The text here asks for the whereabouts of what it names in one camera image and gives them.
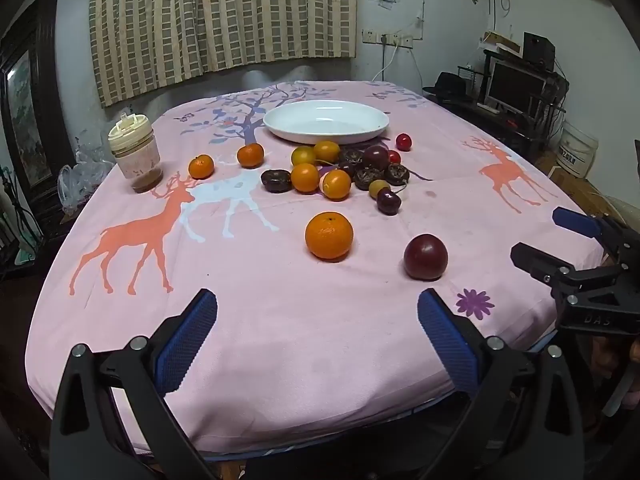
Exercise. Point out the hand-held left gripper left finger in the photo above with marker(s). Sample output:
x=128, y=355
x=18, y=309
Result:
x=187, y=340

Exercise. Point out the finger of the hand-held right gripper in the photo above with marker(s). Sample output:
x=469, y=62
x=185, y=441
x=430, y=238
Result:
x=575, y=221
x=537, y=260

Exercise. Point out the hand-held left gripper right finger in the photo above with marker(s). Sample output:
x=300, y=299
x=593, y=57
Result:
x=447, y=340

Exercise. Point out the large dark red plum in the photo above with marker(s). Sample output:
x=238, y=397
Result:
x=425, y=256

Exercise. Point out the large orange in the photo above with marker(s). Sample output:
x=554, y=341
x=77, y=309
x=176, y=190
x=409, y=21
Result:
x=329, y=236

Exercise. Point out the red cherry tomato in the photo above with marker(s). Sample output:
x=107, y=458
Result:
x=403, y=142
x=394, y=157

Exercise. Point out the white oval plate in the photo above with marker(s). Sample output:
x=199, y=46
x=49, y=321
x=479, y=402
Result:
x=326, y=121

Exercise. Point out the person's right hand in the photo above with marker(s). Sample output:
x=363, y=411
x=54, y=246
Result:
x=607, y=357

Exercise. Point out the white plastic bucket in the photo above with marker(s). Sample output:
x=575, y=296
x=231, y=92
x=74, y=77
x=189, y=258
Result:
x=576, y=150

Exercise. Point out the pink deer print tablecloth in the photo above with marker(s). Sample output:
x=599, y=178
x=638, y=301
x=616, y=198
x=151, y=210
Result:
x=260, y=280

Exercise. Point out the black low desk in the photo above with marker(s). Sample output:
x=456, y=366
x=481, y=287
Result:
x=500, y=127

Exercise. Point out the computer monitor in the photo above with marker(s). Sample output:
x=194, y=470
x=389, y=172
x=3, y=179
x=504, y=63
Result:
x=515, y=87

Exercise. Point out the black speaker box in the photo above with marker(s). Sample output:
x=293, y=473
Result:
x=539, y=50

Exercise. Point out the black hat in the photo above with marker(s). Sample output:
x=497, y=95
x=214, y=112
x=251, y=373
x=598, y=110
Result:
x=447, y=87

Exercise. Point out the flat cardboard box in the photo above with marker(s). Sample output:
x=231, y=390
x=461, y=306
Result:
x=502, y=42

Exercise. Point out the plastic jar with cream lid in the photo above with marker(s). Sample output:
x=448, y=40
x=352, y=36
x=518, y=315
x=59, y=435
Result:
x=136, y=152

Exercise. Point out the clear plastic bags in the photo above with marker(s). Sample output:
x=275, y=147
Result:
x=82, y=175

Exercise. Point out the dark framed picture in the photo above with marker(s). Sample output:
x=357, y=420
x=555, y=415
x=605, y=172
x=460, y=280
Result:
x=30, y=110

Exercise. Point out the beige checked curtain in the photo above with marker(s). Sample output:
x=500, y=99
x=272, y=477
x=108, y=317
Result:
x=220, y=20

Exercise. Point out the white wall power strip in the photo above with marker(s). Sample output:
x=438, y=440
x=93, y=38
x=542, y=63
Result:
x=397, y=40

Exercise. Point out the single white wall outlet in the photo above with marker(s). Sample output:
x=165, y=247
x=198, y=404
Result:
x=370, y=36

